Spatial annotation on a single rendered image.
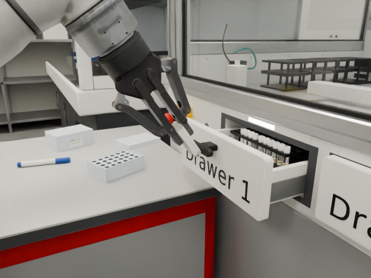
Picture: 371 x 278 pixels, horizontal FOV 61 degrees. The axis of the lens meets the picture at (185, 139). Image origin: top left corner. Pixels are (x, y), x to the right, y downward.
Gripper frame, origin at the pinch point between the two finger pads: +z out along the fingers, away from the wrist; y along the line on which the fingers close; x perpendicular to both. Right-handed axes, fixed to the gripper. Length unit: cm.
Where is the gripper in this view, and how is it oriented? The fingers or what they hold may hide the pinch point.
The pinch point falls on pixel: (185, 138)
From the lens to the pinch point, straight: 56.5
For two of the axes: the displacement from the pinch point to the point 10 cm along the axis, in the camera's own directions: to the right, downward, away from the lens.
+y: 7.3, -6.6, 1.8
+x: -4.5, -2.7, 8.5
